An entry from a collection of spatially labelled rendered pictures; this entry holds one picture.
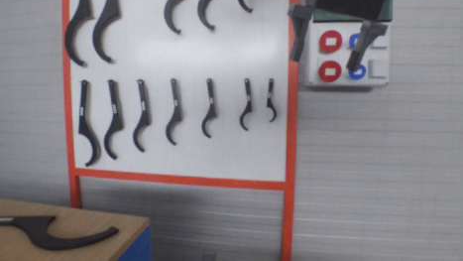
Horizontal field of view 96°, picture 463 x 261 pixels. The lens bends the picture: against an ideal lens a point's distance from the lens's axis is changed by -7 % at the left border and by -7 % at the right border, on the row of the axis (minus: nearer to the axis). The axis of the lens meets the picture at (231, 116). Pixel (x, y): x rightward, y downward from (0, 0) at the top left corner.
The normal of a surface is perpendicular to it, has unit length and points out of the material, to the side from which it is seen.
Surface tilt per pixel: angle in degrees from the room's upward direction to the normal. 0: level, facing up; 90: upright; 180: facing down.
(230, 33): 90
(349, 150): 90
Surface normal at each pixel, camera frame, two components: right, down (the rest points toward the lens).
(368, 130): -0.15, 0.07
